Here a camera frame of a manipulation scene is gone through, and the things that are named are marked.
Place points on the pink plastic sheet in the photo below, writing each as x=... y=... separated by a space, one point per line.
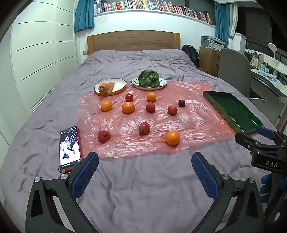
x=198 y=123

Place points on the red smartphone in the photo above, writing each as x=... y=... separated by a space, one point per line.
x=69 y=149

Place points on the black backpack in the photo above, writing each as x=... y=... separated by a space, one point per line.
x=192 y=53

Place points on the dark purple plum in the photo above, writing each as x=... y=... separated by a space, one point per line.
x=181 y=103

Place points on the grey office chair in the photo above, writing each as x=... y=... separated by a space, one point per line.
x=234 y=68

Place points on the white desk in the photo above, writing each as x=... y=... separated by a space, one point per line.
x=270 y=73

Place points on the white patterned plate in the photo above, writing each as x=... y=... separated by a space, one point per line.
x=135 y=83

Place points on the row of books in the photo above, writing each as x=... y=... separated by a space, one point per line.
x=186 y=8

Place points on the mandarin orange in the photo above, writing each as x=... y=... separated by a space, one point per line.
x=128 y=107

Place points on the right blue curtain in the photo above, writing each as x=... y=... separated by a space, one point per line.
x=222 y=22

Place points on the green rectangular tray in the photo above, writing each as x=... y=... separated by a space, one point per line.
x=237 y=115

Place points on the green leafy cabbage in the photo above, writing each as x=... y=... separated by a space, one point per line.
x=149 y=78

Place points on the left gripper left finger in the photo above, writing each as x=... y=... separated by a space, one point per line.
x=42 y=214

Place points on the white wardrobe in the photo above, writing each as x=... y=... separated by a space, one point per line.
x=37 y=53

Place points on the small back red apple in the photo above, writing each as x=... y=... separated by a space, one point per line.
x=129 y=97

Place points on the orange rimmed white plate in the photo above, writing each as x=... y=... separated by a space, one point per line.
x=120 y=85

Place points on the wooden headboard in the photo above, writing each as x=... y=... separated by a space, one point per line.
x=133 y=40

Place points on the white desk lamp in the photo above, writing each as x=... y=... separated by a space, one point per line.
x=273 y=48

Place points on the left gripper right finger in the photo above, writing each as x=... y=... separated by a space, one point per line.
x=246 y=215

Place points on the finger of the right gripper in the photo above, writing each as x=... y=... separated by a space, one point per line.
x=265 y=132
x=254 y=146

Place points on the blue curtain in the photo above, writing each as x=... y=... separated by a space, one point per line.
x=84 y=15
x=222 y=22

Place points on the wooden nightstand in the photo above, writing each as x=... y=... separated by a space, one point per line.
x=209 y=60

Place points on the orange carrot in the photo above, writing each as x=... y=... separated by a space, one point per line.
x=106 y=87

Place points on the right blue gloved hand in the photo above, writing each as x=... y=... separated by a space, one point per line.
x=265 y=190

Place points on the left blue curtain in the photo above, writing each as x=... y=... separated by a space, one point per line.
x=84 y=15

